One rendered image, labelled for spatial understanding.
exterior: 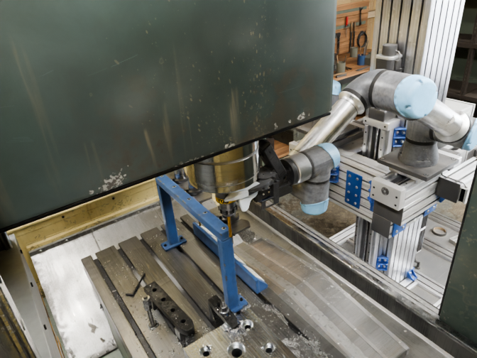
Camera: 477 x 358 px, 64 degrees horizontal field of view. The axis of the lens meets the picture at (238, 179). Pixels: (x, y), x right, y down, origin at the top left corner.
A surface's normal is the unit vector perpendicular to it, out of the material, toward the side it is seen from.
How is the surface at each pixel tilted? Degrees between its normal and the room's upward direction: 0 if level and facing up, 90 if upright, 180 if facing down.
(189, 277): 0
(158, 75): 90
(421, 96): 86
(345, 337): 8
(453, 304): 90
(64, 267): 25
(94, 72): 90
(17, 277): 0
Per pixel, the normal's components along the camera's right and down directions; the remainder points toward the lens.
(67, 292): 0.18, -0.63
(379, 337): 0.01, -0.81
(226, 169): 0.17, 0.47
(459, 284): -0.82, 0.33
